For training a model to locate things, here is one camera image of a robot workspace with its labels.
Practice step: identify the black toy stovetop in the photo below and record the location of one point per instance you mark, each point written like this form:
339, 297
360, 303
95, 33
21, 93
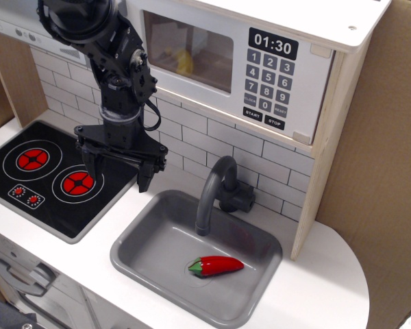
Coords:
43, 178

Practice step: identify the grey oven door handle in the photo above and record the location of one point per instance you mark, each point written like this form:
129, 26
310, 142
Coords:
35, 282

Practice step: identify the grey toy range hood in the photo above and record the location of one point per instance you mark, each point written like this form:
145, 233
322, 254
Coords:
19, 19

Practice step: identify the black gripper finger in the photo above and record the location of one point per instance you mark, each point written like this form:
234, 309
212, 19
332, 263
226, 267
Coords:
145, 176
88, 159

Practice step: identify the grey toy sink basin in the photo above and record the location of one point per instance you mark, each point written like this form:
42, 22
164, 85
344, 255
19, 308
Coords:
160, 244

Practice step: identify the white toy oven door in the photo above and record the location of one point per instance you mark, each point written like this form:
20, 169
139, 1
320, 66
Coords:
62, 306

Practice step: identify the wooden toy microwave cabinet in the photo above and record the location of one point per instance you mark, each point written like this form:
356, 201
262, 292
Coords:
290, 177

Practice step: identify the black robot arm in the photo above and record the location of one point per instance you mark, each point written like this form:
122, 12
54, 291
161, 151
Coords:
120, 67

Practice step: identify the grey toy faucet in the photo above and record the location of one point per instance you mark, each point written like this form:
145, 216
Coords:
222, 184

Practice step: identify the brown cardboard panel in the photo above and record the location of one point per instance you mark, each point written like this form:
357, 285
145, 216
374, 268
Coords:
367, 199

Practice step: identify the red toy chili pepper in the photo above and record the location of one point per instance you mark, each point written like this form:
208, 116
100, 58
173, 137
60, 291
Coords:
212, 265

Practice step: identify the white toy microwave door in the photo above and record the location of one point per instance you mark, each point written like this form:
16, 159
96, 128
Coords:
261, 76

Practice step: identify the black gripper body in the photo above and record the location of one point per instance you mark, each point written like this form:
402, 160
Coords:
125, 141

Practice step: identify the yellow toy banana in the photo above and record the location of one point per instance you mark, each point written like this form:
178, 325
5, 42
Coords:
185, 64

